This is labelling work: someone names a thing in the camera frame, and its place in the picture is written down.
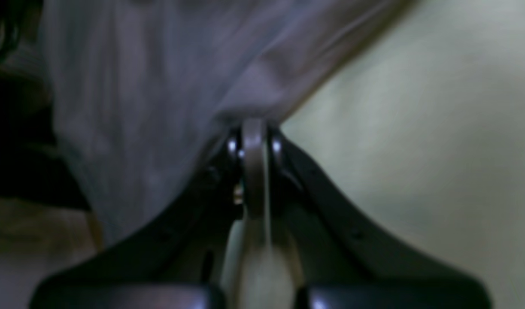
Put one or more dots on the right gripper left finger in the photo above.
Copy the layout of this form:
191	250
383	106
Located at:
174	262

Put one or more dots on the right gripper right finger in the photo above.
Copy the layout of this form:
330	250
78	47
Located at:
347	260

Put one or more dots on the grey t-shirt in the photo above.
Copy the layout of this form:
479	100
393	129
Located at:
112	105

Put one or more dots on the pale green table cloth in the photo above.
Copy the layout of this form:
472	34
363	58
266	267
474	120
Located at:
425	130

